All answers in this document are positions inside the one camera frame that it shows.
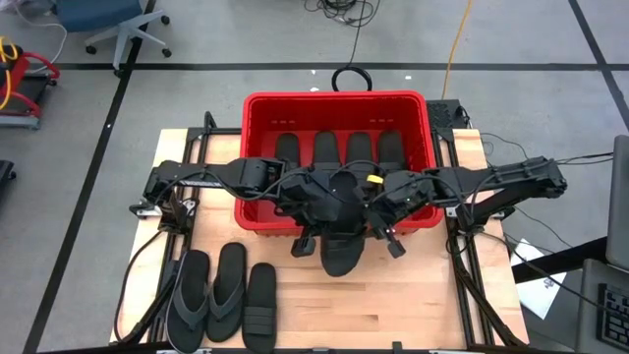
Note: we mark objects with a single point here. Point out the grey monitor panel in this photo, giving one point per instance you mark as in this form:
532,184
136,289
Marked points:
619,206

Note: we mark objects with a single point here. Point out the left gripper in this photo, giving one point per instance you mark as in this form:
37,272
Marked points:
307,192

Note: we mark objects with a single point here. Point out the red wheeled cart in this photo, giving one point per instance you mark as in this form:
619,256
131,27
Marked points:
19,74

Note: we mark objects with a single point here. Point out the black keyboard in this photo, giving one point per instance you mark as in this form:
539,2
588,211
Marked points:
614,314

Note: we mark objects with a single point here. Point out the white paper sheet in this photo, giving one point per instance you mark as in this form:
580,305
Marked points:
540,295

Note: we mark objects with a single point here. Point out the small black slide sandal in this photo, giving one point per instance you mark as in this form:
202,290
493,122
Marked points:
260,285

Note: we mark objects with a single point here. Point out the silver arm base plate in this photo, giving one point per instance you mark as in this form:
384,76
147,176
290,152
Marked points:
452,212
142,210

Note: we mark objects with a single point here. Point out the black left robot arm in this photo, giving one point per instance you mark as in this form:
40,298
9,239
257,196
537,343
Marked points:
221,177

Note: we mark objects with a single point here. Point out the grey desk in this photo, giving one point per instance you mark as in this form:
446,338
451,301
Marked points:
589,275

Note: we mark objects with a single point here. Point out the black flip-flop white edge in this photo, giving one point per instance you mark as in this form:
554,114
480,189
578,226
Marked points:
194,275

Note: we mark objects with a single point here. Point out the blue office chair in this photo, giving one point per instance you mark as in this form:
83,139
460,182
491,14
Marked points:
98,12

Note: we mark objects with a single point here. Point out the black power box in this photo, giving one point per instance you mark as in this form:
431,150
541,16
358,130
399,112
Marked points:
444,114

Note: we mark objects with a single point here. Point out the red plastic bin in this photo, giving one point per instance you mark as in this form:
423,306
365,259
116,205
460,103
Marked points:
295,110

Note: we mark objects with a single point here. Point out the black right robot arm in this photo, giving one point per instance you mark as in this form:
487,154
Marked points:
516,177

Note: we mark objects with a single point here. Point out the black desk beam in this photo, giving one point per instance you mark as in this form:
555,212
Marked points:
565,256

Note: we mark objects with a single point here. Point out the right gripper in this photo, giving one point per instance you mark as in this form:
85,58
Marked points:
403,194

